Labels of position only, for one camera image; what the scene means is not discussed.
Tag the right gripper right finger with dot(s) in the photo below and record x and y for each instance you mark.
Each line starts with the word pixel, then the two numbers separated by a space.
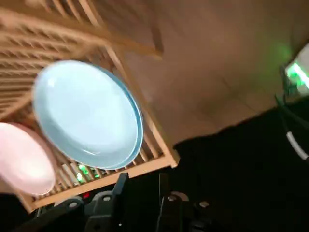
pixel 178 215

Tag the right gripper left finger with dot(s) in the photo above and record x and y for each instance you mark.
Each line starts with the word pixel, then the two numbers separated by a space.
pixel 79 212

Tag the pale round plate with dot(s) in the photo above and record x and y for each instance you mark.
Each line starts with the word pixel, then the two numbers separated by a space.
pixel 24 157

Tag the blue round plate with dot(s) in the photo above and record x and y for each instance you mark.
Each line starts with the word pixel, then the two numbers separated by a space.
pixel 84 113
pixel 141 130

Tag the wooden dish rack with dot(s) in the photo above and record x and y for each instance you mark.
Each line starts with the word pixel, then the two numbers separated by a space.
pixel 29 38

